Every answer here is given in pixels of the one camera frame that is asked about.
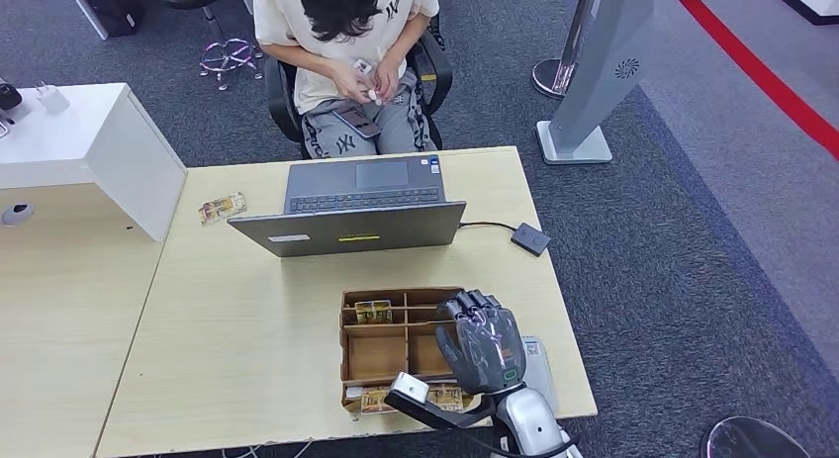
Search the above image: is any dark smartphone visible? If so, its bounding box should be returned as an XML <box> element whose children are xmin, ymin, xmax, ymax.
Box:
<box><xmin>332</xmin><ymin>106</ymin><xmax>383</xmax><ymax>139</ymax></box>

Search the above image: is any person's left hand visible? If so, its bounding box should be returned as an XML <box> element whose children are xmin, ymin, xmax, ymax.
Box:
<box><xmin>372</xmin><ymin>53</ymin><xmax>403</xmax><ymax>105</ymax></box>

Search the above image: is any person's right hand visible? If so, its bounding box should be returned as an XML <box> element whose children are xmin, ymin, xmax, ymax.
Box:
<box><xmin>329</xmin><ymin>60</ymin><xmax>370</xmax><ymax>105</ymax></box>

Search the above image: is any black office chair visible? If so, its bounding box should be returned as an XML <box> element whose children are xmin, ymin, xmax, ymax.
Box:
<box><xmin>263</xmin><ymin>14</ymin><xmax>455</xmax><ymax>161</ymax></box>

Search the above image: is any black camera bracket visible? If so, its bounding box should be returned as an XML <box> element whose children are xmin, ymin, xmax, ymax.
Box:
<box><xmin>384</xmin><ymin>389</ymin><xmax>503</xmax><ymax>434</ymax></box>

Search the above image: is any black square card reader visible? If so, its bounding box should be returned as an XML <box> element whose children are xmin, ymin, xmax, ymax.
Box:
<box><xmin>510</xmin><ymin>222</ymin><xmax>552</xmax><ymax>258</ymax></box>

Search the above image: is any white desk cabinet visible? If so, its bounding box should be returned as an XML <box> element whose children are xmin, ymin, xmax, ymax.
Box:
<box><xmin>0</xmin><ymin>82</ymin><xmax>189</xmax><ymax>242</ymax></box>

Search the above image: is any gold patterned room key card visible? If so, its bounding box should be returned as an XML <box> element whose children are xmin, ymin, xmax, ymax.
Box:
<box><xmin>353</xmin><ymin>299</ymin><xmax>394</xmax><ymax>325</ymax></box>
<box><xmin>358</xmin><ymin>386</ymin><xmax>396</xmax><ymax>415</ymax></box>
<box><xmin>425</xmin><ymin>383</ymin><xmax>468</xmax><ymax>413</ymax></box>
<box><xmin>197</xmin><ymin>191</ymin><xmax>249</xmax><ymax>228</ymax></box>

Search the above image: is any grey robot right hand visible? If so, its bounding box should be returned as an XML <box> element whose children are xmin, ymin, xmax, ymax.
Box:
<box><xmin>433</xmin><ymin>289</ymin><xmax>528</xmax><ymax>398</ymax></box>

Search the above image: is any chrome stanchion post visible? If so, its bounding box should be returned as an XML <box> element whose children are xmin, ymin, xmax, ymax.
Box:
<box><xmin>531</xmin><ymin>0</ymin><xmax>605</xmax><ymax>101</ymax></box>

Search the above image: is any grey desk cable grommet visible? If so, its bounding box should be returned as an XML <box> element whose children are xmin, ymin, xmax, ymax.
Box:
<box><xmin>1</xmin><ymin>202</ymin><xmax>36</xmax><ymax>228</ymax></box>

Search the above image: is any black card reader cable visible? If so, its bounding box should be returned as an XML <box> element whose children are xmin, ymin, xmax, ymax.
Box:
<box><xmin>457</xmin><ymin>220</ymin><xmax>519</xmax><ymax>234</ymax></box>

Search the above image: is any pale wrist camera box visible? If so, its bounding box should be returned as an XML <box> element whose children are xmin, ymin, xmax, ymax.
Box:
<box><xmin>390</xmin><ymin>371</ymin><xmax>431</xmax><ymax>406</ymax></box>

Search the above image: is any black box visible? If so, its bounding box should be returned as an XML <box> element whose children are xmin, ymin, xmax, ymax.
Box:
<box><xmin>77</xmin><ymin>0</ymin><xmax>146</xmax><ymax>39</ymax></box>

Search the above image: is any white sheet with QR code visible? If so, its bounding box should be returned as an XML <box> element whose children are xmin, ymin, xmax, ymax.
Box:
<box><xmin>519</xmin><ymin>335</ymin><xmax>560</xmax><ymax>417</ymax></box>

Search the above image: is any white charger plug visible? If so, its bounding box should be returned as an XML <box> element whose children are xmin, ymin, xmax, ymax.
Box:
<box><xmin>34</xmin><ymin>79</ymin><xmax>71</xmax><ymax>114</ymax></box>

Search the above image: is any chrome stanchion base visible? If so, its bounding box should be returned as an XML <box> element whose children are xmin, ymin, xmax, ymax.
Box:
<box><xmin>699</xmin><ymin>415</ymin><xmax>812</xmax><ymax>458</ymax></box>

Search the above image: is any grey kiosk stand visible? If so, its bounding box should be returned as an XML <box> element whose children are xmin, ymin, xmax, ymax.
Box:
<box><xmin>535</xmin><ymin>0</ymin><xmax>657</xmax><ymax>166</ymax></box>

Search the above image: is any wooden compartment organizer box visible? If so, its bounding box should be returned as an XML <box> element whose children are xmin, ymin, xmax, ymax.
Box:
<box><xmin>338</xmin><ymin>285</ymin><xmax>490</xmax><ymax>417</ymax></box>

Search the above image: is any grey laptop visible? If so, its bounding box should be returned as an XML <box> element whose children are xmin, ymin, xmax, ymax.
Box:
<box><xmin>227</xmin><ymin>153</ymin><xmax>469</xmax><ymax>259</ymax></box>

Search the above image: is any person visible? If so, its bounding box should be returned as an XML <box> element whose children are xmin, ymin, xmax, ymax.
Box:
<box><xmin>251</xmin><ymin>0</ymin><xmax>441</xmax><ymax>160</ymax></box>

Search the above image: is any red barrier belt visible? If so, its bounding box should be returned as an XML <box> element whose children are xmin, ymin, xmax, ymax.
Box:
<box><xmin>663</xmin><ymin>0</ymin><xmax>839</xmax><ymax>162</ymax></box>

